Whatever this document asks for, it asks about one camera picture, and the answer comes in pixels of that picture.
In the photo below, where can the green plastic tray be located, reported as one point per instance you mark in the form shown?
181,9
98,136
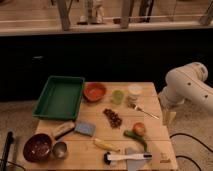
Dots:
60,98

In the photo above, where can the white handled brush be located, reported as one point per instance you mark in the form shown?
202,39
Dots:
108,157

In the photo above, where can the blue sponge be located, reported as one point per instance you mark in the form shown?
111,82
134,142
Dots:
85,128

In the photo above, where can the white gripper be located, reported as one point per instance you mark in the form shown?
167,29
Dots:
167,105

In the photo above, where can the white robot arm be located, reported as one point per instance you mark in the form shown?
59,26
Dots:
185,82

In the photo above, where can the black pole stand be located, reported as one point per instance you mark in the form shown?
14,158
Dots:
6,149

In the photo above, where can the wooden block brush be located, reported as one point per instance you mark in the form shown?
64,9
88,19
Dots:
63,129

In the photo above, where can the green chili pepper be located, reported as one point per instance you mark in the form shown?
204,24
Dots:
136,137

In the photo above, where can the bunch of dark grapes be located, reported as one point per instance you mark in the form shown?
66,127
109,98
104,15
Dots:
113,118

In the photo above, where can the white lidded jar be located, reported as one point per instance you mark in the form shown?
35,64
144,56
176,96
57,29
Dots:
134,91

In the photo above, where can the small metal cup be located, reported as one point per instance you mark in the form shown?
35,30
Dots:
60,150

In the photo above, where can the green paper cup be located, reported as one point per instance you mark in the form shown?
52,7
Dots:
117,97

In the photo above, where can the grey cloth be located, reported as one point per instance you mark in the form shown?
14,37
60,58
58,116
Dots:
134,165

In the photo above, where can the silver fork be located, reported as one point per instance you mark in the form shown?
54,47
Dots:
137,108

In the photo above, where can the orange bowl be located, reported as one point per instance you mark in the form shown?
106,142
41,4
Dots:
94,92

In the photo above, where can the dark red bowl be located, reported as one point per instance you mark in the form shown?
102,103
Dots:
37,148

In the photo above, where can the yellow corn cob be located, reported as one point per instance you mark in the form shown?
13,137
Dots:
105,145

